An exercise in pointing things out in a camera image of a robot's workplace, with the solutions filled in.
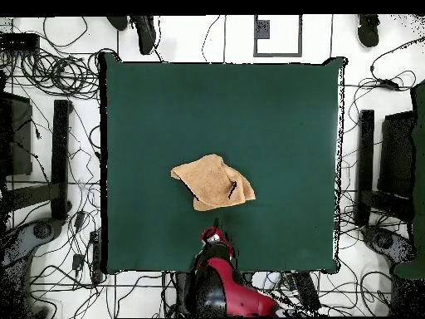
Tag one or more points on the tan terry towel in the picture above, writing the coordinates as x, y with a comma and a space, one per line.
212, 182

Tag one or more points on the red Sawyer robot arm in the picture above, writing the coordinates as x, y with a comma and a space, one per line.
245, 292

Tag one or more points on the dark green table cloth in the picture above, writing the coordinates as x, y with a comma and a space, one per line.
265, 133

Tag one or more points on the black power strip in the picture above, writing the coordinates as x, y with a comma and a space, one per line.
96, 256

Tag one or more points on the black power adapter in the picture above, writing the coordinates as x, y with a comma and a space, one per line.
388, 84
79, 219
78, 262

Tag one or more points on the black T-shaped stand base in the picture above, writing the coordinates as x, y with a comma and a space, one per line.
60, 149
365, 149

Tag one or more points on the grey caster base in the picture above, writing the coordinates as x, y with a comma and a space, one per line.
20, 246
385, 241

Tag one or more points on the black square case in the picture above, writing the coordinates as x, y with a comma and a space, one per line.
20, 139
395, 156

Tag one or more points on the person's black shoe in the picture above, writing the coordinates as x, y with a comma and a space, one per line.
368, 31
118, 22
144, 33

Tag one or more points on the black electronics box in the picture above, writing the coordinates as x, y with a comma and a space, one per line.
20, 42

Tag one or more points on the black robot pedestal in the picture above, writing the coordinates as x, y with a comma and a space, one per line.
184, 292

